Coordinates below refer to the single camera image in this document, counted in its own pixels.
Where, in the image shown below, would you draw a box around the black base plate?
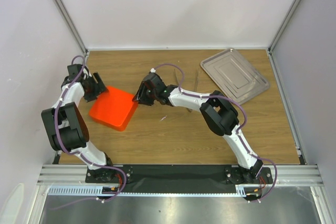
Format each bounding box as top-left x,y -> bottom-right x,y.
86,165 -> 273,185

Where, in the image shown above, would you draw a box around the grey cable duct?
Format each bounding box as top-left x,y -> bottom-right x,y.
48,184 -> 261,198

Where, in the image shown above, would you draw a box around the orange box lid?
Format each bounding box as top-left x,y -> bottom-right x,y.
88,86 -> 139,128

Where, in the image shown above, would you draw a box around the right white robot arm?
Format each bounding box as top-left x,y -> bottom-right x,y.
132,72 -> 264,183

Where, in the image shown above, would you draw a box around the orange compartment chocolate box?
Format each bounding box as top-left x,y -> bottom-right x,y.
89,105 -> 137,132

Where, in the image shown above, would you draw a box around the metal tongs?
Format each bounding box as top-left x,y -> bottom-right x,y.
173,68 -> 200,113

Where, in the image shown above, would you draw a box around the metal tray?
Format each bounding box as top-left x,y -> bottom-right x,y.
200,48 -> 270,105

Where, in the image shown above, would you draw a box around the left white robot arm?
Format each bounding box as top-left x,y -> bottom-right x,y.
41,63 -> 116,183

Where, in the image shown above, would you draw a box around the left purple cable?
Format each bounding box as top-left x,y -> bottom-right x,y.
48,55 -> 128,210

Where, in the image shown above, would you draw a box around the aluminium frame rail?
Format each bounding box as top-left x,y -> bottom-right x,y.
271,165 -> 325,187

